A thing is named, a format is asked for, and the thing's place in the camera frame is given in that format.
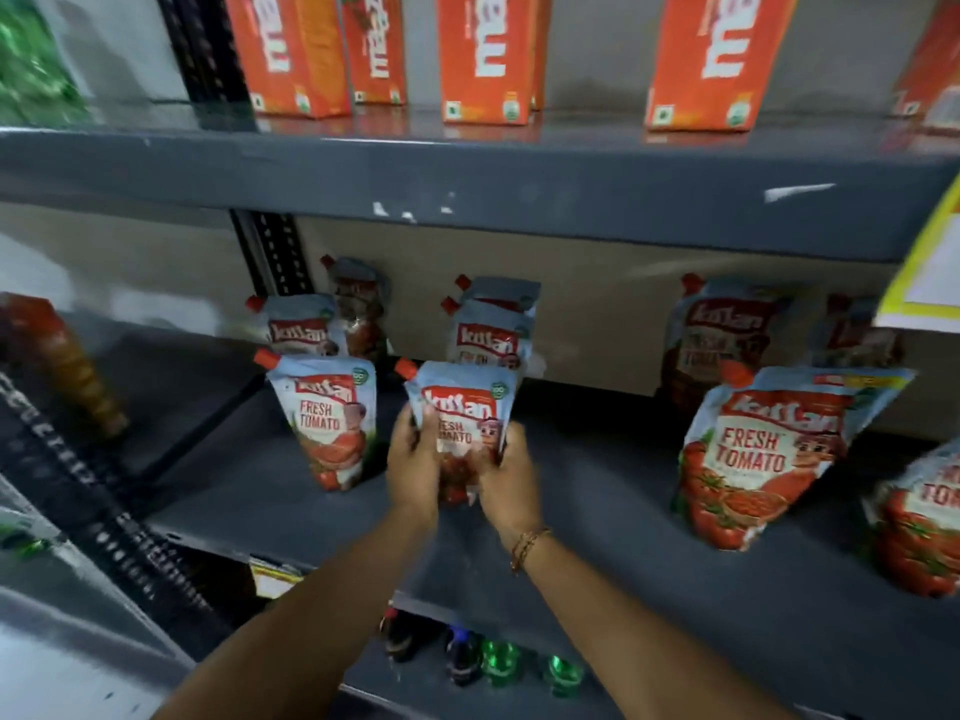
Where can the person's right hand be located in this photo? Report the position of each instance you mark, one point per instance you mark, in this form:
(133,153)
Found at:
(514,494)

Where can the person's left hand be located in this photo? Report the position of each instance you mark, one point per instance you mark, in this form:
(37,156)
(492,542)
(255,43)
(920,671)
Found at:
(411,476)

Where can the person's left thumb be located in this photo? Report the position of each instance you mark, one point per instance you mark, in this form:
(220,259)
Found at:
(430,438)

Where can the person's right thumb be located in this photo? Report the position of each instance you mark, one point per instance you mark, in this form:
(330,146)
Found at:
(489,468)

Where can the blue tomato ketchup pouch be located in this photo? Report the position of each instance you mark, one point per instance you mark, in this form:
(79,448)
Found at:
(466,408)

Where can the person's right forearm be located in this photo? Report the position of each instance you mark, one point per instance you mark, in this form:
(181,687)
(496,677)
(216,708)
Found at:
(637,644)

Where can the person's left forearm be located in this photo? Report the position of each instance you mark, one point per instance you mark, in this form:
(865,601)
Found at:
(315,622)

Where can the dark blue-capped bottle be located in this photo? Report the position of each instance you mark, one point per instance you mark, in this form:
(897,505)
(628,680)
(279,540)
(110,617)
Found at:
(461,656)

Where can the dark red-capped bottle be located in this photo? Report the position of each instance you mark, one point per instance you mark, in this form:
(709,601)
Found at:
(399,635)

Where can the green-capped bottle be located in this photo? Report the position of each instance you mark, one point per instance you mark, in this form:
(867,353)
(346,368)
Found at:
(501,662)
(564,674)

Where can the yellow-white shelf edge tag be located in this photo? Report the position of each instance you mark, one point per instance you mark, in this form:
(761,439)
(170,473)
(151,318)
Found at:
(274,577)

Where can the black perforated shelf upright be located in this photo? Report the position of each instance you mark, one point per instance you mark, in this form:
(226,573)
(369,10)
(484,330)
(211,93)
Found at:
(97,517)
(277,251)

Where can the shelf row of ketchup packs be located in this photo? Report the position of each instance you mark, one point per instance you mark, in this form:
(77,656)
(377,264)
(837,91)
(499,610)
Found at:
(765,461)

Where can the grey metal shelf rack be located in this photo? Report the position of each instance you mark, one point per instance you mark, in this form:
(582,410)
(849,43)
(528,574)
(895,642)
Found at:
(600,194)

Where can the orange-red sauce bottle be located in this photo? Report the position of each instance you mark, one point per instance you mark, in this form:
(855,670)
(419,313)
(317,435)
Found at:
(64,359)

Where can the green glass bottle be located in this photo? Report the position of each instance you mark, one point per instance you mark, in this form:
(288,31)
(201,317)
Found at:
(22,536)

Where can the yellow-edged white shelf sign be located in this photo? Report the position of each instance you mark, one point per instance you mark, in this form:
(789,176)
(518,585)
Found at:
(930,269)

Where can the green packet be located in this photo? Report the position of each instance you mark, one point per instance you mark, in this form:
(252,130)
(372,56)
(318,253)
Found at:
(30,59)

